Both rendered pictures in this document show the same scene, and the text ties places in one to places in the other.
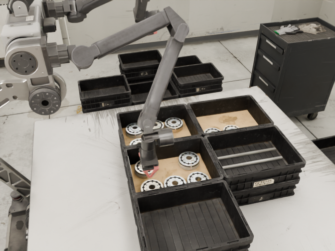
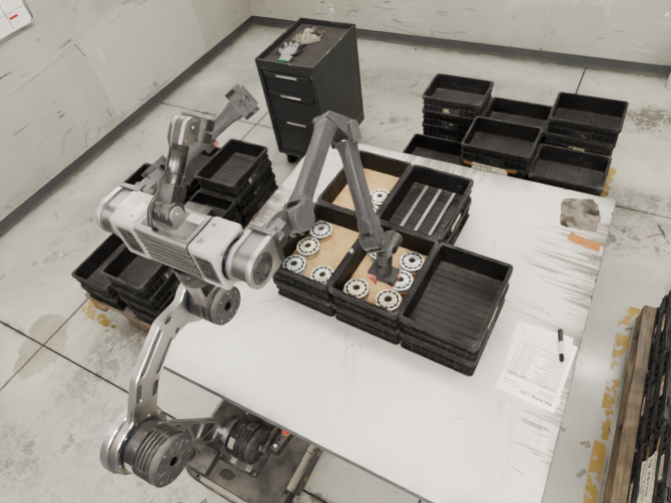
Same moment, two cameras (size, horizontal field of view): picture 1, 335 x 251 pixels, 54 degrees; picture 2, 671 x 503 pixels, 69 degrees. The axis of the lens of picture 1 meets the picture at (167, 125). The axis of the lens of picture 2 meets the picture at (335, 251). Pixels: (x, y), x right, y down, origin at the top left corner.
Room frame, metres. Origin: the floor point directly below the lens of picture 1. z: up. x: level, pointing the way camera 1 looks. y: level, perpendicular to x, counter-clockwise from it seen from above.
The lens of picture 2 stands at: (0.23, 0.86, 2.45)
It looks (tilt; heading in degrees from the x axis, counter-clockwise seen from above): 49 degrees down; 322
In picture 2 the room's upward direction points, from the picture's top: 11 degrees counter-clockwise
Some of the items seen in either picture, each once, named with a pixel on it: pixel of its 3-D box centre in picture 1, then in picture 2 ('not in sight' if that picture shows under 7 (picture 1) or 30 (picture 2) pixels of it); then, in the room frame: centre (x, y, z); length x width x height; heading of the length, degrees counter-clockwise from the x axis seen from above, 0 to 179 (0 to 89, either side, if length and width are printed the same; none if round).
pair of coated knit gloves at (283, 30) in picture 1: (286, 29); (288, 50); (2.79, -1.04, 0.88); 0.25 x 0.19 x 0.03; 106
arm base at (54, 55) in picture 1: (56, 54); (273, 236); (1.10, 0.40, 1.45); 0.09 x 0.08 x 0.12; 16
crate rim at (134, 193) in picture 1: (171, 164); (384, 265); (1.07, -0.02, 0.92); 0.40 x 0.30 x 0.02; 104
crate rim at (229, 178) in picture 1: (252, 150); (425, 201); (1.17, -0.41, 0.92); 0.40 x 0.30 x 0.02; 104
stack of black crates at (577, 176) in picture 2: not in sight; (563, 187); (0.96, -1.48, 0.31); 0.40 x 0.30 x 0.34; 16
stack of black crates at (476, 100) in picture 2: not in sight; (455, 117); (1.84, -1.65, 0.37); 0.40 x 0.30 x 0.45; 16
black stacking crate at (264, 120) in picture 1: (227, 122); (365, 191); (1.46, -0.34, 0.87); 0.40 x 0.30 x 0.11; 104
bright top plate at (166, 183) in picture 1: (175, 184); (399, 280); (1.01, -0.03, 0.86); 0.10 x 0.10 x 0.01
